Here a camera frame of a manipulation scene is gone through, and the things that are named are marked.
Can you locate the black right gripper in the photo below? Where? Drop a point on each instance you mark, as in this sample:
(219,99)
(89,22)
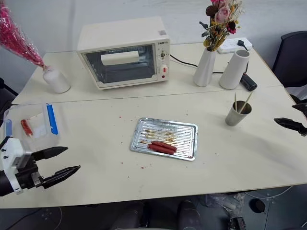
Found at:
(303,131)

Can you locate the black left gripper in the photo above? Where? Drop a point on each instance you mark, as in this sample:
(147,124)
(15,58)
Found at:
(25,176)

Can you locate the white pointed stick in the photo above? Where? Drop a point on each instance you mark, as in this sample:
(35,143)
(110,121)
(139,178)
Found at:
(236,103)
(247,101)

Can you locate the clear plastic container blue clips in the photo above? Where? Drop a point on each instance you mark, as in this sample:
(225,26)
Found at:
(36,127)

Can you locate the red sausage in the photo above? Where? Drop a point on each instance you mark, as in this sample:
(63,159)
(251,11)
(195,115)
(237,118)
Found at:
(26,128)
(160,143)
(163,148)

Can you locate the black cylindrical device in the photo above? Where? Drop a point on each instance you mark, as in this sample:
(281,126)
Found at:
(249,82)

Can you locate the dark office chair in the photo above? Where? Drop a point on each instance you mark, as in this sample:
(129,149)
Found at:
(291,60)

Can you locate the metal cup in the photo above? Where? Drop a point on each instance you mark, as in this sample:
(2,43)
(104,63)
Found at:
(236,117)

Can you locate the white empty cylinder vase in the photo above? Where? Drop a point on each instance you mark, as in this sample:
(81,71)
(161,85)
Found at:
(233,72)

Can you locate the white bottle vase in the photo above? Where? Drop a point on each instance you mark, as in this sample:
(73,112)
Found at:
(57,81)

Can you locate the black plug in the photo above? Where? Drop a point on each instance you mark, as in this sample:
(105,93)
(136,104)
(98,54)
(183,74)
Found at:
(241,43)

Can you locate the dark rounded shape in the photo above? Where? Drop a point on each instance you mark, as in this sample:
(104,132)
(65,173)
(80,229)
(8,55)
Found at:
(190,215)
(128,216)

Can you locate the white power strip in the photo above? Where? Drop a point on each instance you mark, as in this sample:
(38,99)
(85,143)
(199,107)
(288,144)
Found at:
(231,45)

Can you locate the black round object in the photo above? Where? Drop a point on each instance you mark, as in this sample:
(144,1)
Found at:
(257,206)

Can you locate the white faceted vase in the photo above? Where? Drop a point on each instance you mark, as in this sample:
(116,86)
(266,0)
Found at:
(205,69)

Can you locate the clear plastic bag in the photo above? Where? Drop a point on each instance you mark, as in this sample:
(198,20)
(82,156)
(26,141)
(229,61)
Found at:
(225,203)

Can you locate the silver baking tray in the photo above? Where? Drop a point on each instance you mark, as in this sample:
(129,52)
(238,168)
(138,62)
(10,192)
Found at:
(168,134)

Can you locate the dried flower bouquet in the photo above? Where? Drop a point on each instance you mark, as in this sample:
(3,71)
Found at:
(221,21)

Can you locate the cream toaster oven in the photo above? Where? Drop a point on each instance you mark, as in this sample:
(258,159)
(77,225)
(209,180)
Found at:
(124,55)

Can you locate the pink wrapped flower bunch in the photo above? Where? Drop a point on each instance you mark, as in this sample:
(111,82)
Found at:
(16,38)

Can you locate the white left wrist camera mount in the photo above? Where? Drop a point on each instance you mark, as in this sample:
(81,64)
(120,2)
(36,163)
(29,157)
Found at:
(10,155)

